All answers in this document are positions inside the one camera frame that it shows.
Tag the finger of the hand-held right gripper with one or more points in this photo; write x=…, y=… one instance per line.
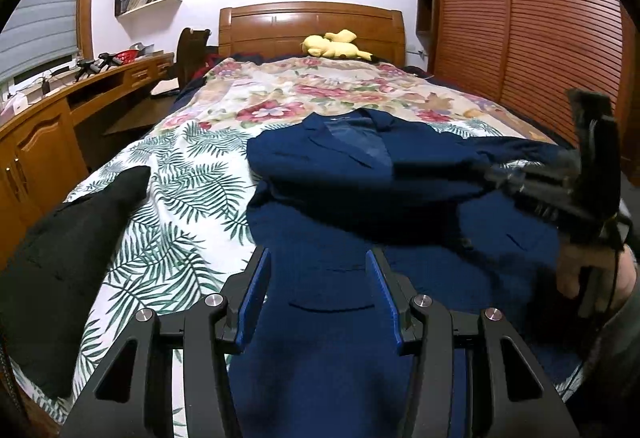
x=545, y=210
x=535, y=174

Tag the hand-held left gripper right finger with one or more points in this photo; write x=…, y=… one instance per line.
x=386, y=290

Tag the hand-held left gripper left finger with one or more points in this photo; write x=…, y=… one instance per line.
x=254, y=290

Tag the blue suit jacket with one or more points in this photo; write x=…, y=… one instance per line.
x=325, y=198

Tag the person's right hand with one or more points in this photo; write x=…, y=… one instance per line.
x=570, y=270

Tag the fern print bed sheet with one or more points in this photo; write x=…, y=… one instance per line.
x=190, y=178

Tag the wooden slatted wardrobe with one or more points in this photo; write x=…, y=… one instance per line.
x=525, y=18

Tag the black garment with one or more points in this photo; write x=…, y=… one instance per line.
x=60, y=268

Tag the floral quilt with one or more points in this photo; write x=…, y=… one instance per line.
x=310, y=88

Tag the red cloth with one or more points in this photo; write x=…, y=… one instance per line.
x=209, y=64

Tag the yellow plush toy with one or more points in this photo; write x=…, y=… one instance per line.
x=330, y=46

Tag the dark brown chair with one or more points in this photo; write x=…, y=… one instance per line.
x=190, y=53

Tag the wooden desk with cabinets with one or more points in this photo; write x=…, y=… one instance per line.
x=40, y=143

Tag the wooden bed headboard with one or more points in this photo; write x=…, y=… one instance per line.
x=280, y=26

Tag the red basket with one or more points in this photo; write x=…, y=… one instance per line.
x=126, y=56

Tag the black tripod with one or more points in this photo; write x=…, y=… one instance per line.
x=95, y=64

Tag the white box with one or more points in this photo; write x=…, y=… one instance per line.
x=12, y=106

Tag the grey window blind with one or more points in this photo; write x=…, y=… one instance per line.
x=40, y=18

